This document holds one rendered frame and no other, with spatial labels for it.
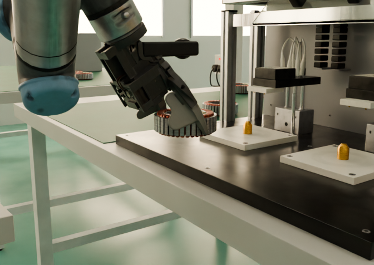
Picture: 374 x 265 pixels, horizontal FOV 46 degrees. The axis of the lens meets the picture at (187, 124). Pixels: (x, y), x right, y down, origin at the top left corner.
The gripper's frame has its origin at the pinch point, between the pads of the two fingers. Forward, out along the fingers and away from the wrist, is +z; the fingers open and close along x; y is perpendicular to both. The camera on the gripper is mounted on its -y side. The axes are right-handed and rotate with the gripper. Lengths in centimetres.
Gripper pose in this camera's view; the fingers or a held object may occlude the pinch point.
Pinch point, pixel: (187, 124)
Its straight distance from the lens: 78.5
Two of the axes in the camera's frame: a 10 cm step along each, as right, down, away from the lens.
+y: -7.1, 6.0, -3.8
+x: 5.7, 1.6, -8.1
